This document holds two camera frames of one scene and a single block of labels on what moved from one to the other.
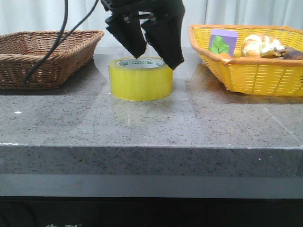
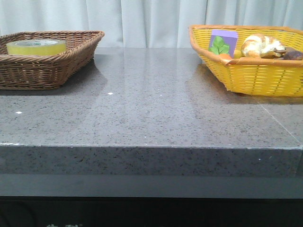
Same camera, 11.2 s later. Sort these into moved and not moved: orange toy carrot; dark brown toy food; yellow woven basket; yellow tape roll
Moved: yellow tape roll
Not moved: orange toy carrot; yellow woven basket; dark brown toy food
